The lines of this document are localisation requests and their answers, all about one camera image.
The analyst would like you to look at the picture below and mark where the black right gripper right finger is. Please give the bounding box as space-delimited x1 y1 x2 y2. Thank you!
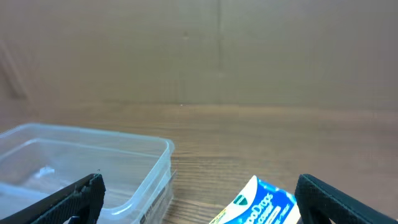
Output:
295 174 397 224

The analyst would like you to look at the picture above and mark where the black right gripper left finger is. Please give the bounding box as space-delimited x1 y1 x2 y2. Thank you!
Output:
1 174 106 224

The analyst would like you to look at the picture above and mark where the clear plastic container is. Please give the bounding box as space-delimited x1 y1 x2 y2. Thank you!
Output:
1 123 175 223

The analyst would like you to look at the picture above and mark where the blue Vicks VapoDrops packet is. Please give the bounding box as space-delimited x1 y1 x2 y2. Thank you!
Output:
210 175 301 224

